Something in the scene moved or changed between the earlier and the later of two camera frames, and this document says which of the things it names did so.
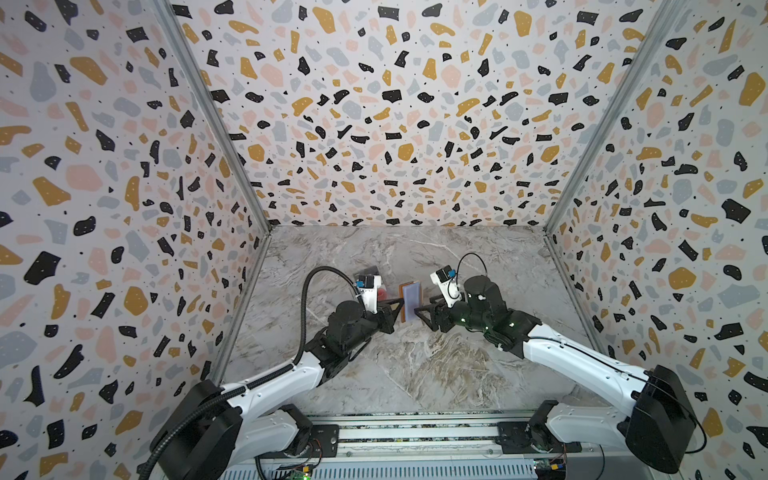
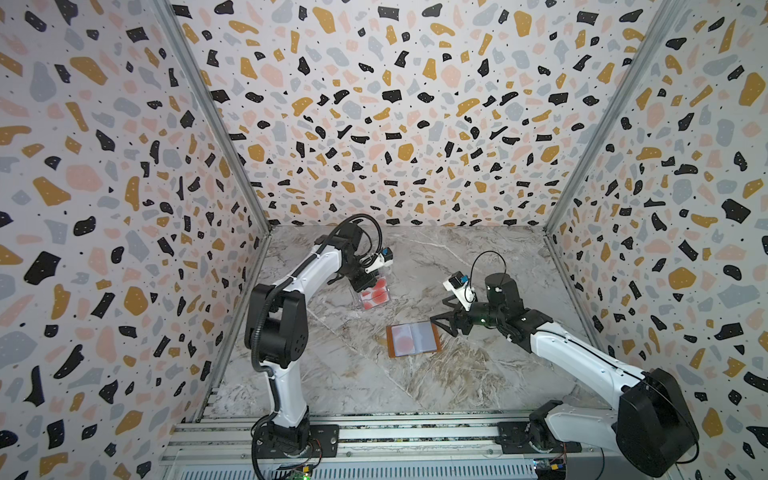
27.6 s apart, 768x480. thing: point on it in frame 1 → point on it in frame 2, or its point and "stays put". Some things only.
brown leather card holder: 411,294 → 408,339
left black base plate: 324,443 stays put
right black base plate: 518,438 stays put
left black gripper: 387,315 → 370,279
